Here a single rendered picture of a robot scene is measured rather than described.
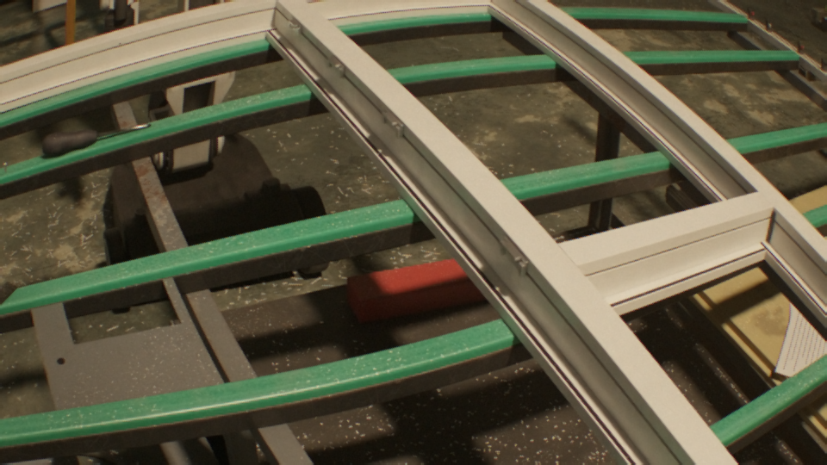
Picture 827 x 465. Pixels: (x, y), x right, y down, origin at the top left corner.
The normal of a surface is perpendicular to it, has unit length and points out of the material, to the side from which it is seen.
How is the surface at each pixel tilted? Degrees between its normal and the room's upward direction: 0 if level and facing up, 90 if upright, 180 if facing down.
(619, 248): 0
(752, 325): 0
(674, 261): 90
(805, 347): 0
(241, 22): 90
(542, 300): 90
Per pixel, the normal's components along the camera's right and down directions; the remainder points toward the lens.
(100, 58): 0.40, 0.51
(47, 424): 0.04, -0.84
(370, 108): -0.91, 0.18
